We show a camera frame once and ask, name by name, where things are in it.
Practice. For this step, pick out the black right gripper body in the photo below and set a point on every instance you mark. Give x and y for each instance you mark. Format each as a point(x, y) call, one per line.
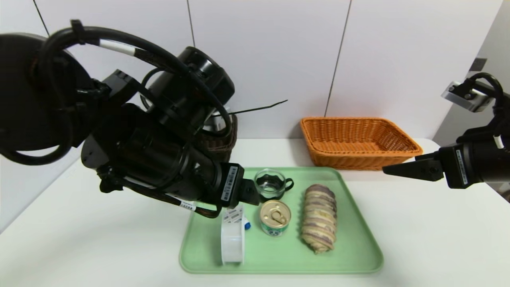
point(456, 166)

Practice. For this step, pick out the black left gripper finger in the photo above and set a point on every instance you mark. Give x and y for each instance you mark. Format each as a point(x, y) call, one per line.
point(250, 193)

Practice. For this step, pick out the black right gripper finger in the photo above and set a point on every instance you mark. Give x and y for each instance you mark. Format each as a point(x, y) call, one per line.
point(422, 171)
point(428, 157)

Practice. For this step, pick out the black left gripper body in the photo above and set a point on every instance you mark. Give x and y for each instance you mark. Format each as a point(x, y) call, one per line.
point(231, 184)

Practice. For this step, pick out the tin can with green label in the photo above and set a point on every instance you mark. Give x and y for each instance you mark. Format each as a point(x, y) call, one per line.
point(275, 217)

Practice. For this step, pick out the white tape roll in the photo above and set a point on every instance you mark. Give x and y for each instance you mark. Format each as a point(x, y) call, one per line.
point(232, 239)

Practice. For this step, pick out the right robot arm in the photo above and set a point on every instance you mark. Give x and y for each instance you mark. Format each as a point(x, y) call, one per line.
point(496, 159)

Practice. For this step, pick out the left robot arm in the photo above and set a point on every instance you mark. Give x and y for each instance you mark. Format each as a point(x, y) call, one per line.
point(139, 151)

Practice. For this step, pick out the dark brown wicker basket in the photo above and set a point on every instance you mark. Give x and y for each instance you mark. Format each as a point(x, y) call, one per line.
point(223, 147)

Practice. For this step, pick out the orange wicker basket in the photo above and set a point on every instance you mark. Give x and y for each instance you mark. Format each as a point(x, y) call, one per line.
point(358, 143)

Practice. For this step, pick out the light green plastic tray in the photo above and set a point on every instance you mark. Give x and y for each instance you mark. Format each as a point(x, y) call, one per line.
point(279, 255)

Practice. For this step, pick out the twisted purple swirl bread loaf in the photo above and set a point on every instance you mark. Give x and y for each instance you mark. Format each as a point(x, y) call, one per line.
point(318, 219)

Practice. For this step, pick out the black zip tie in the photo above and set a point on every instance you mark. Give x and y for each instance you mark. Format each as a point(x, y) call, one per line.
point(259, 107)

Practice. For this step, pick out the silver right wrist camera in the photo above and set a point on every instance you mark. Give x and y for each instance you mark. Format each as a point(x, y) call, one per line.
point(466, 96)

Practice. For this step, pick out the dark wall plate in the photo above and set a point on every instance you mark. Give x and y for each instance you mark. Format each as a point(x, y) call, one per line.
point(478, 64)

